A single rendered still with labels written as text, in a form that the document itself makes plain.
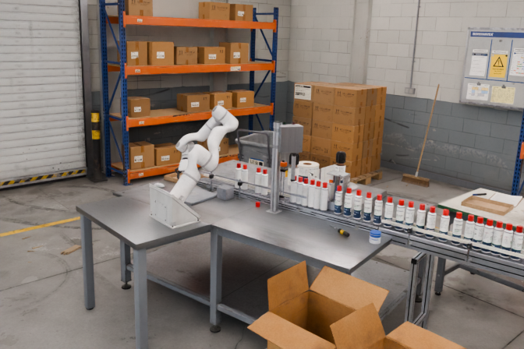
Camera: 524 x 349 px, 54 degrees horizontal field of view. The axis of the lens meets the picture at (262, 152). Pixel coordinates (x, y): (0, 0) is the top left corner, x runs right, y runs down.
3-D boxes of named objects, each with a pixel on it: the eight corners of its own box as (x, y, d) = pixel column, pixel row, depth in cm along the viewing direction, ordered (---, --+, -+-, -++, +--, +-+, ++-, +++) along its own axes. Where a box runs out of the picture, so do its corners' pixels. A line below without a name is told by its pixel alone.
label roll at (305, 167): (290, 178, 449) (291, 162, 446) (308, 175, 461) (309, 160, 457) (305, 185, 433) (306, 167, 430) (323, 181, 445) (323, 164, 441)
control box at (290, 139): (302, 152, 370) (303, 126, 366) (280, 153, 365) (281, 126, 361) (296, 149, 380) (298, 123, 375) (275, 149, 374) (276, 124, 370)
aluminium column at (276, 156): (278, 211, 382) (281, 121, 367) (274, 213, 379) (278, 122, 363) (273, 209, 385) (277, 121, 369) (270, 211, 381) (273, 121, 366)
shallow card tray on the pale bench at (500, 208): (513, 209, 414) (514, 205, 413) (503, 216, 396) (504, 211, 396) (471, 199, 436) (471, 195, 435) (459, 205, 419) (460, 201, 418)
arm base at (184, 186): (190, 210, 359) (205, 188, 364) (171, 195, 349) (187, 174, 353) (177, 204, 374) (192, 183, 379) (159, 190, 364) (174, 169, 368)
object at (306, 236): (437, 206, 410) (437, 204, 409) (349, 273, 292) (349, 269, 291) (233, 161, 530) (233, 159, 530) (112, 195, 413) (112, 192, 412)
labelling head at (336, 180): (348, 207, 378) (351, 174, 372) (340, 212, 368) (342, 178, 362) (331, 203, 386) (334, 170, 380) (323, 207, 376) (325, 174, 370)
